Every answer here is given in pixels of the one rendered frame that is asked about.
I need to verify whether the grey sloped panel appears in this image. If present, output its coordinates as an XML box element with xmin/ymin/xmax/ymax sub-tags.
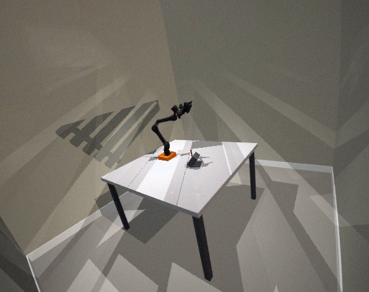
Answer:
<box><xmin>187</xmin><ymin>152</ymin><xmax>202</xmax><ymax>167</ymax></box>

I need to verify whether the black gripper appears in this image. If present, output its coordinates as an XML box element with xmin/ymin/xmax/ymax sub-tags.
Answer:
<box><xmin>180</xmin><ymin>101</ymin><xmax>192</xmax><ymax>114</ymax></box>

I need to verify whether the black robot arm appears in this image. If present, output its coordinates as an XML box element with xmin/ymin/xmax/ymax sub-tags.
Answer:
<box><xmin>151</xmin><ymin>103</ymin><xmax>183</xmax><ymax>156</ymax></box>

